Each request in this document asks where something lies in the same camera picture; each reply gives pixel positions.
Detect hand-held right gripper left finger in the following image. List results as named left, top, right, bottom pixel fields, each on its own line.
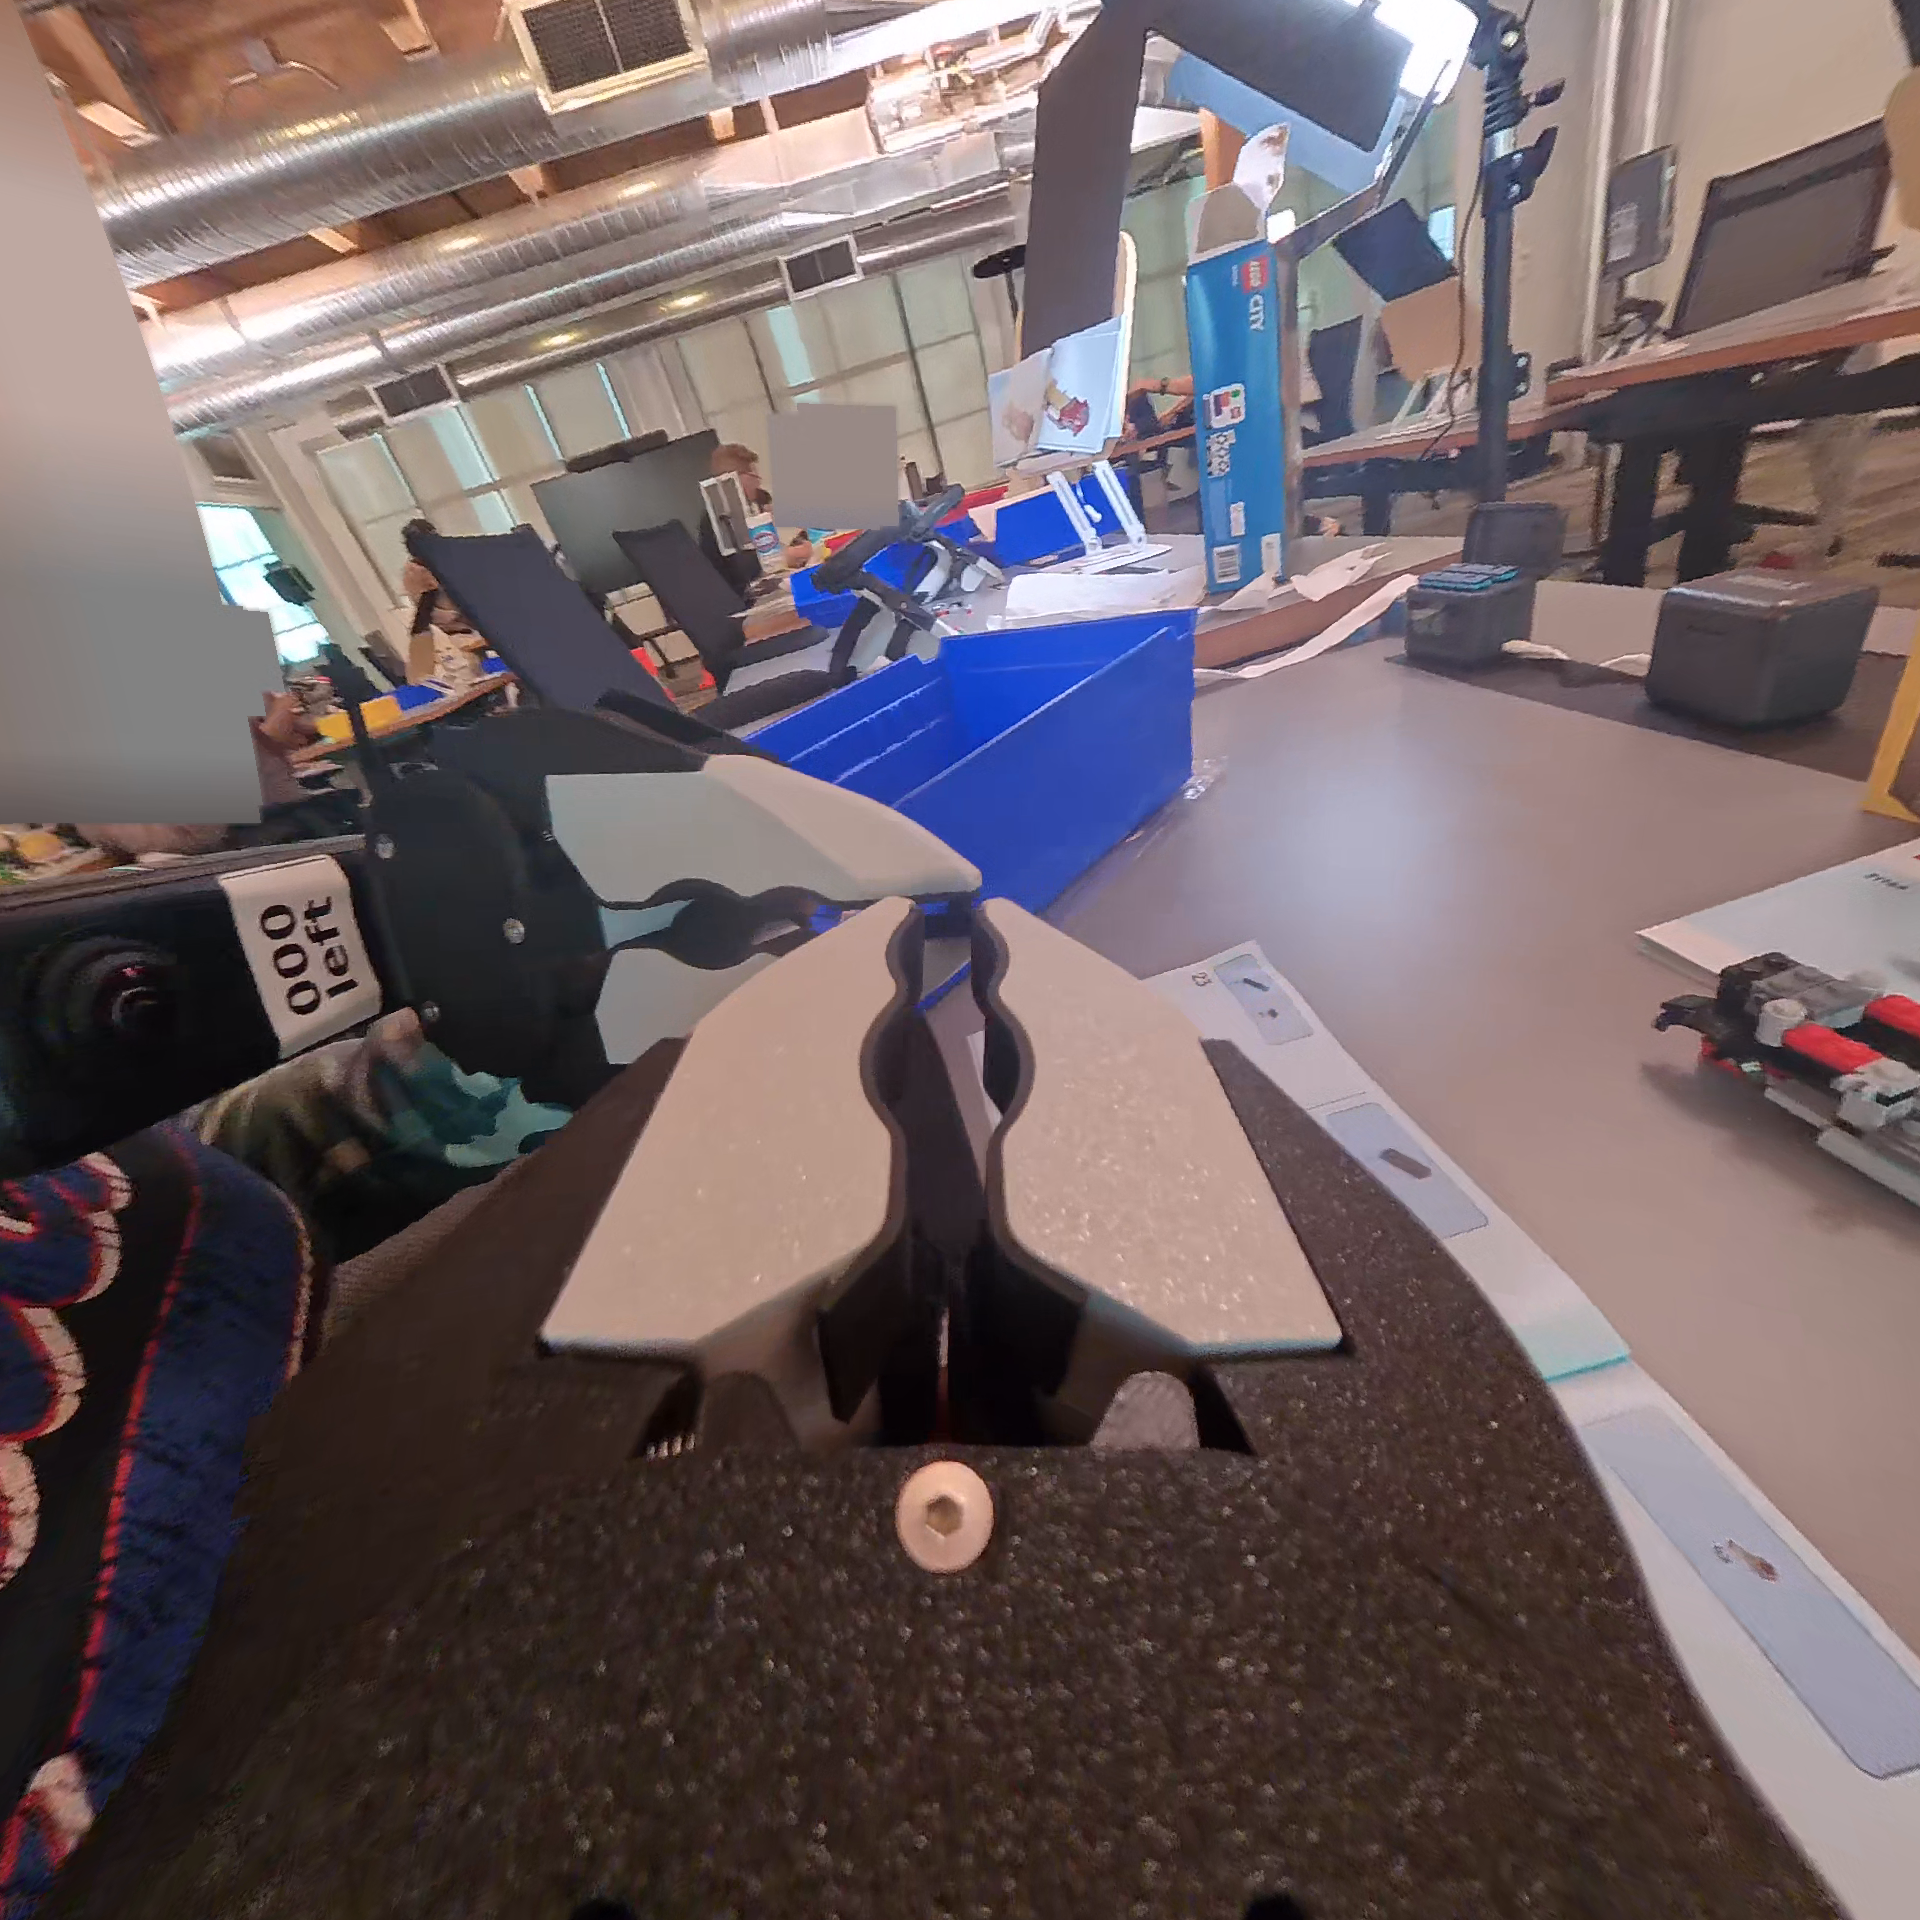
left=538, top=896, right=950, bottom=1450

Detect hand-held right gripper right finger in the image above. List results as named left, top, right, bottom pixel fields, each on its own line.
left=949, top=896, right=1346, bottom=1450

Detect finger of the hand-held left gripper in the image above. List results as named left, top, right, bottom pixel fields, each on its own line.
left=545, top=752, right=985, bottom=921
left=589, top=896, right=845, bottom=1066

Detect blue plastic bin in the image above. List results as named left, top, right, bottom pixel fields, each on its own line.
left=742, top=609, right=1201, bottom=1016

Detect person's left forearm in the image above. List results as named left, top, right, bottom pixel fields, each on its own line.
left=180, top=1012, right=578, bottom=1256

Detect wooden background desk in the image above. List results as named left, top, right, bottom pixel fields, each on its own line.
left=1297, top=306, right=1920, bottom=588

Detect black monitor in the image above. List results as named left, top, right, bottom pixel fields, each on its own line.
left=533, top=431, right=724, bottom=594

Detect blue storage bins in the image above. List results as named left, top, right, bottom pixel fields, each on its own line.
left=787, top=488, right=1081, bottom=633

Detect white booklet stand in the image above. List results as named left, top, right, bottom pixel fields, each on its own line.
left=1035, top=458, right=1179, bottom=577

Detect booklet on white stand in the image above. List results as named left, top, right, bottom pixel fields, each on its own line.
left=985, top=323, right=1137, bottom=472

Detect brown cardboard sheet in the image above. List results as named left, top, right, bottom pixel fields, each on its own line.
left=1191, top=585, right=1413, bottom=669

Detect person's dark blue patterned shirt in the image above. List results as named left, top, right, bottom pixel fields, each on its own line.
left=0, top=1124, right=324, bottom=1920

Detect open instruction booklet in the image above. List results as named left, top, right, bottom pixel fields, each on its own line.
left=1140, top=941, right=1906, bottom=1778

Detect tall blue toy box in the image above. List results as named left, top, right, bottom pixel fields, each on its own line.
left=1181, top=123, right=1297, bottom=594

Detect white paper strip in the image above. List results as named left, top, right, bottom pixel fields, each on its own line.
left=1201, top=545, right=1420, bottom=682

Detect dark grey battery case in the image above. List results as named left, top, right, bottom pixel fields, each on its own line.
left=1401, top=503, right=1572, bottom=673

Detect grey red toy truck model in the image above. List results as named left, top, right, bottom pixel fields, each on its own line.
left=1651, top=948, right=1920, bottom=1210

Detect closed instruction booklet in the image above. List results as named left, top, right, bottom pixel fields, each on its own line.
left=1634, top=840, right=1920, bottom=1037

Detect black light flag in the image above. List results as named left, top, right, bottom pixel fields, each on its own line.
left=1019, top=23, right=1155, bottom=360

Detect dark grey cube box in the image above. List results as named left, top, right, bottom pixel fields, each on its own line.
left=1646, top=570, right=1881, bottom=731

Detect yellow-edged toy set box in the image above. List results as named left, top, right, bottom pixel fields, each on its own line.
left=1861, top=621, right=1920, bottom=825

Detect black light stand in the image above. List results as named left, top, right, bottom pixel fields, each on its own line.
left=1463, top=0, right=1569, bottom=513

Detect LED light panel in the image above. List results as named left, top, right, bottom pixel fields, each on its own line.
left=1148, top=0, right=1489, bottom=153

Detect grey monitor on stand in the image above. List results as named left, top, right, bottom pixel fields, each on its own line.
left=1602, top=147, right=1677, bottom=321

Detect silver ventilation duct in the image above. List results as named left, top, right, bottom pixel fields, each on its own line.
left=97, top=0, right=1052, bottom=437

